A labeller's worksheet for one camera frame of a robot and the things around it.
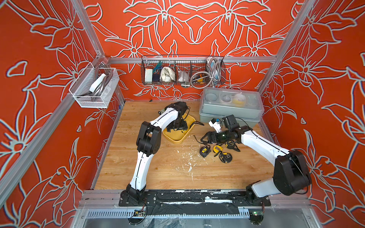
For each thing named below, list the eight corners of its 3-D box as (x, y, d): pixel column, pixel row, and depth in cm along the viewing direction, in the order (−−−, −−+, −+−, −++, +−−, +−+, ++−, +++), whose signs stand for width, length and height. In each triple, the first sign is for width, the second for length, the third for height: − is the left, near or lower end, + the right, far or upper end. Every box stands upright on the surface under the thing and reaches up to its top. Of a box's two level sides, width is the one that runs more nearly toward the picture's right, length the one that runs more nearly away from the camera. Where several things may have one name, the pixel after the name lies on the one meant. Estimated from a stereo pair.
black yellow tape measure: (219, 163, 87) (220, 161, 85) (218, 153, 91) (219, 152, 89) (232, 163, 87) (233, 161, 85) (230, 153, 91) (231, 152, 89)
